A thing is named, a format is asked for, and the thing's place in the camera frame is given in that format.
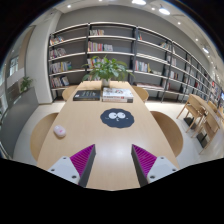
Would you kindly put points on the wooden chair right near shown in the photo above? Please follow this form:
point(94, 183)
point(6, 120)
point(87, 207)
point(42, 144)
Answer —
point(171, 131)

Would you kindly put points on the dark cartoon face mouse pad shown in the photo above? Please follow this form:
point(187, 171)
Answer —
point(117, 118)

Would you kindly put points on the wooden chair left near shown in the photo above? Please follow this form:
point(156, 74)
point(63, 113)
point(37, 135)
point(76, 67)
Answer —
point(38, 139)

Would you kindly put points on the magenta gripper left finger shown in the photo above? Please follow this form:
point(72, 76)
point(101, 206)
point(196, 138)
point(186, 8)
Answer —
point(77, 167)

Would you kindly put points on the small plant on ledge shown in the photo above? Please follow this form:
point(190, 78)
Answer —
point(25, 84)

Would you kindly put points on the wooden side table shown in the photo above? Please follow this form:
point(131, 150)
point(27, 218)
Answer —
point(202, 119)

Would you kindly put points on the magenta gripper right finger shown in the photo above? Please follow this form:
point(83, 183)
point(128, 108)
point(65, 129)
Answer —
point(150, 168)

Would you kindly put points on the wooden chair far left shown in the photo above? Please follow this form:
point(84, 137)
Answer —
point(68, 91)

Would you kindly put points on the wooden side chair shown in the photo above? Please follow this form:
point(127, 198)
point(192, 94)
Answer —
point(197, 114)

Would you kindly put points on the large grey bookshelf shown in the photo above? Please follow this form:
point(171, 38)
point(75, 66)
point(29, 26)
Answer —
point(160, 65)

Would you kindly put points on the black book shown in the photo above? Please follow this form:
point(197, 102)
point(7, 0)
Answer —
point(87, 95)

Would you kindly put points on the wooden chair far right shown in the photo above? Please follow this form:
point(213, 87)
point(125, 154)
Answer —
point(143, 94)

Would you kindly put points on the green potted plant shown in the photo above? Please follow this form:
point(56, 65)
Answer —
point(106, 70)

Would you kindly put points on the white pink computer mouse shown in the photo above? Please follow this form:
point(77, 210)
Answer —
point(59, 131)

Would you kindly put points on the stack of white red books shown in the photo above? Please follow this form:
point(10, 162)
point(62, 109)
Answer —
point(117, 95)

